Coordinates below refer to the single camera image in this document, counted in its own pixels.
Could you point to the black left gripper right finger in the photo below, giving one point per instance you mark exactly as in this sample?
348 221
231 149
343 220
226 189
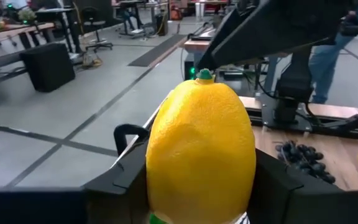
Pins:
291 202

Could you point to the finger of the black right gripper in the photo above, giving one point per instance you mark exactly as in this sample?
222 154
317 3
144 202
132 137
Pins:
259 31

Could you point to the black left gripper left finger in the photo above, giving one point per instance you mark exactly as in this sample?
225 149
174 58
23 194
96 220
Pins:
120 193

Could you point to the yellow lemon green tip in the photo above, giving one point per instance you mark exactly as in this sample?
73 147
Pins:
200 149

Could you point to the dark purple grape bunch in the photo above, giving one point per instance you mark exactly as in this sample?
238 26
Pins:
306 161

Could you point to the person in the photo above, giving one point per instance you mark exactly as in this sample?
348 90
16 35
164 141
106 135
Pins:
325 71

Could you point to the dark arched table clamp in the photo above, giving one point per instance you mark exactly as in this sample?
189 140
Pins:
120 133

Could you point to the wooden workstation table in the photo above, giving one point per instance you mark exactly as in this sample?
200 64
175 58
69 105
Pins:
196 46

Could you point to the black controller box green light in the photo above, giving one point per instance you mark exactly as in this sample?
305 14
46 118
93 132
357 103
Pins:
189 67

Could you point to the black computer tower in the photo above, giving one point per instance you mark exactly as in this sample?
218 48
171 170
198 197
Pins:
162 25

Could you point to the dark floor mat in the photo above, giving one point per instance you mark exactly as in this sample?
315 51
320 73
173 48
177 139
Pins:
157 51

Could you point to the black cube box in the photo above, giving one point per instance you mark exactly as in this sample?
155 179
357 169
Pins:
47 67

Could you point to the black office chair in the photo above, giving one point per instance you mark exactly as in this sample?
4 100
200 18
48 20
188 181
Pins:
93 23

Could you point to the black standing desk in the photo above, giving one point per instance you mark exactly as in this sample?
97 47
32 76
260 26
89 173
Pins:
54 11

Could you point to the wooden side table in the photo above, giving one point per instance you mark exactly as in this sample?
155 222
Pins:
17 28

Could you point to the small green table plant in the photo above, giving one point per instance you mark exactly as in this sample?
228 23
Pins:
26 15

